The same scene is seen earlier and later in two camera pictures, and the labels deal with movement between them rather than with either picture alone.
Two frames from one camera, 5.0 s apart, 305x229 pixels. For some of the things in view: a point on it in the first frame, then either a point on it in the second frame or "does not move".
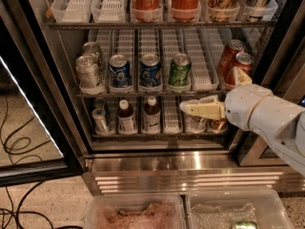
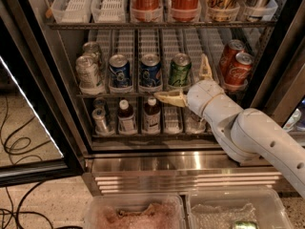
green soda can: x=179 y=72 does not move
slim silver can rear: x=99 y=103 does not move
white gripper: x=239 y=107 → x=202 y=94
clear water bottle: x=194 y=124 does not move
